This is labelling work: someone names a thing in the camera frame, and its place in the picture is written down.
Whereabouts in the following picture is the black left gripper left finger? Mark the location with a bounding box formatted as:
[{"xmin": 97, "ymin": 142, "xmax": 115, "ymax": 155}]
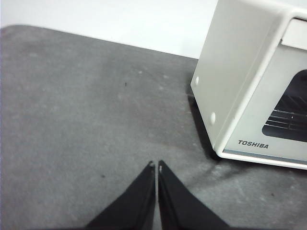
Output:
[{"xmin": 85, "ymin": 160, "xmax": 156, "ymax": 230}]

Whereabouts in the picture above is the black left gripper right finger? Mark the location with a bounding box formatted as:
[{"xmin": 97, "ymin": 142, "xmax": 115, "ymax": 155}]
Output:
[{"xmin": 157, "ymin": 160, "xmax": 230, "ymax": 230}]

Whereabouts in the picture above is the glass oven door taupe handle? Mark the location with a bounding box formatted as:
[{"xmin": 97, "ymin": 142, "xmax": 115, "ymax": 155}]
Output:
[{"xmin": 222, "ymin": 18, "xmax": 307, "ymax": 161}]

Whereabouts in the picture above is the white Toshiba toaster oven body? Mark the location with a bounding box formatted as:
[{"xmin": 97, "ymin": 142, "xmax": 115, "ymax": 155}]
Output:
[{"xmin": 190, "ymin": 0, "xmax": 307, "ymax": 171}]

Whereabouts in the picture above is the dark grey table cloth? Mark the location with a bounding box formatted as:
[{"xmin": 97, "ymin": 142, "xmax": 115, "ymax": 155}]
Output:
[{"xmin": 0, "ymin": 23, "xmax": 307, "ymax": 230}]

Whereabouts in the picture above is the metal wire oven rack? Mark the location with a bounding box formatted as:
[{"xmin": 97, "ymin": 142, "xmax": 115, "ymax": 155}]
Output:
[{"xmin": 263, "ymin": 105, "xmax": 307, "ymax": 131}]

